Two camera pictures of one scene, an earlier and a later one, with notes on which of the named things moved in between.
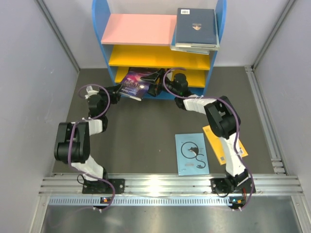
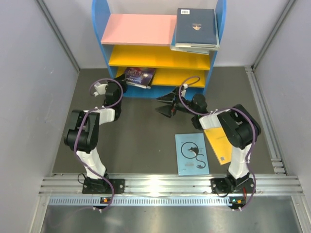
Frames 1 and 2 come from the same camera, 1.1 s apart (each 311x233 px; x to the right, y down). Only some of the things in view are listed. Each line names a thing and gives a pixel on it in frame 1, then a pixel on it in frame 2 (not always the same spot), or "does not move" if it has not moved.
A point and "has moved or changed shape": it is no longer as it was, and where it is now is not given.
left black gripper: x=113 y=95 → x=121 y=79
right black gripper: x=154 y=90 → x=170 y=98
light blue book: x=191 y=154 does not move
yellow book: x=217 y=145 does not move
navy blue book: x=196 y=27 does not move
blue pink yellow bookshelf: x=142 y=42 does not move
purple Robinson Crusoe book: x=133 y=86 has moved or changed shape
